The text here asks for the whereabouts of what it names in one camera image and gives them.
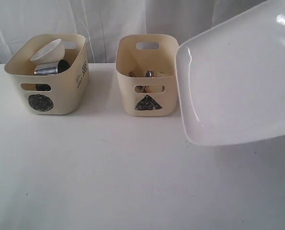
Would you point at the steel spoon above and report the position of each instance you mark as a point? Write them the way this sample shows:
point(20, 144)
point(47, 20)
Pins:
point(149, 74)

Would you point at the small steel cup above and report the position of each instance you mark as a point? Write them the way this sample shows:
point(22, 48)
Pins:
point(62, 66)

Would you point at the white square plate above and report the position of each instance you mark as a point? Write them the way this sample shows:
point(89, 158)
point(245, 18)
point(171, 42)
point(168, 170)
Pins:
point(231, 79)

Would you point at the steel mug with handle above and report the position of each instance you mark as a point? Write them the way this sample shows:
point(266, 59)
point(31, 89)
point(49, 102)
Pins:
point(50, 68)

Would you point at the white plastic bowl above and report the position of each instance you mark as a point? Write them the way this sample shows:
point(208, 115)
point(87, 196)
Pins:
point(52, 52)

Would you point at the steel fork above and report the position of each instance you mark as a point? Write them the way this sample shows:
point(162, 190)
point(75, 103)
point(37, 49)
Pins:
point(140, 89)

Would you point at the cream bin with triangle mark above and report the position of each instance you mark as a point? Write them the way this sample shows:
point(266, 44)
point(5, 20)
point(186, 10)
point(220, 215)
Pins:
point(147, 52)

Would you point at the cream bin with circle mark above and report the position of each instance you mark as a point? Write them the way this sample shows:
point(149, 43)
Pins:
point(67, 88)

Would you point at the white backdrop curtain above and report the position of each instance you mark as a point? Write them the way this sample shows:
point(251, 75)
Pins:
point(104, 22)

